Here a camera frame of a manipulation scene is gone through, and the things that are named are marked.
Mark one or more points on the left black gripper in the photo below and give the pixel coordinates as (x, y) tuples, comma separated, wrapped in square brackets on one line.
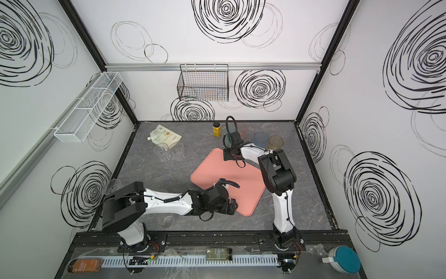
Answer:
[(229, 206)]

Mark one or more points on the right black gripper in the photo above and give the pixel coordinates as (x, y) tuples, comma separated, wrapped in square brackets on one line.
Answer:
[(229, 153)]

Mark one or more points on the pink plastic cup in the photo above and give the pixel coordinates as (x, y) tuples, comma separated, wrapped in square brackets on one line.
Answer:
[(242, 130)]

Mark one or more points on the blue plastic cup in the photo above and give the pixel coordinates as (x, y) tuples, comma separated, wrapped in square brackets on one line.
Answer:
[(261, 139)]

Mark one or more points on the amber plastic cup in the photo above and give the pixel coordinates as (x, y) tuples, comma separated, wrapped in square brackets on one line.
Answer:
[(275, 142)]

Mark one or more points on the teal plastic cup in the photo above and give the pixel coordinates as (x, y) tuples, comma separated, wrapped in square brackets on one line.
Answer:
[(227, 141)]

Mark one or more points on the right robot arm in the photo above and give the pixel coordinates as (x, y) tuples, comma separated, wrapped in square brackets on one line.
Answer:
[(278, 176)]

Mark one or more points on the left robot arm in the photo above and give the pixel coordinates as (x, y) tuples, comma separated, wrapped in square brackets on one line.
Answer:
[(122, 209)]

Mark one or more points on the yellow spice jar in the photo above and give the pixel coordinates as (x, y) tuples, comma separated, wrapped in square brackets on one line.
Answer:
[(216, 129)]

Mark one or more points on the clear cup front left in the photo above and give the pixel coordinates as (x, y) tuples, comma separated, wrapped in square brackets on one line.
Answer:
[(166, 220)]

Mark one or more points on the green circuit board box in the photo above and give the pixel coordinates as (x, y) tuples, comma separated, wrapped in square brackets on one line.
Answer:
[(219, 254)]

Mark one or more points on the clear glass pouch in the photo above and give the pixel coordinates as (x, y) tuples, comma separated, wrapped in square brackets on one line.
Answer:
[(162, 152), (178, 151)]

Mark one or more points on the white sugar refill pouch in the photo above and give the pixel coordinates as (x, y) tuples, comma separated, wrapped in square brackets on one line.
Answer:
[(163, 135)]

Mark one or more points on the teal white kettle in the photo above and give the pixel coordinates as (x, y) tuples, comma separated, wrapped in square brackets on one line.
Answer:
[(343, 259)]

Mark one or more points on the brown bottle lying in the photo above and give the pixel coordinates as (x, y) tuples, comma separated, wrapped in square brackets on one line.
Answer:
[(85, 266)]

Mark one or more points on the black wire basket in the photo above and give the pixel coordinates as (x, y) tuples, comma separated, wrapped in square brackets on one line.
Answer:
[(209, 82)]

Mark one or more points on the white slotted cable duct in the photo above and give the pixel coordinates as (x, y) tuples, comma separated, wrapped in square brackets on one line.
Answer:
[(191, 261)]

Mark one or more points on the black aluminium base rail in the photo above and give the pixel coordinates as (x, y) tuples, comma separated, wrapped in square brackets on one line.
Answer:
[(262, 240)]

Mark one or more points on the clear acrylic wall shelf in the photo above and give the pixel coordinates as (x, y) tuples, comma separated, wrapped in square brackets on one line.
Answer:
[(97, 106)]

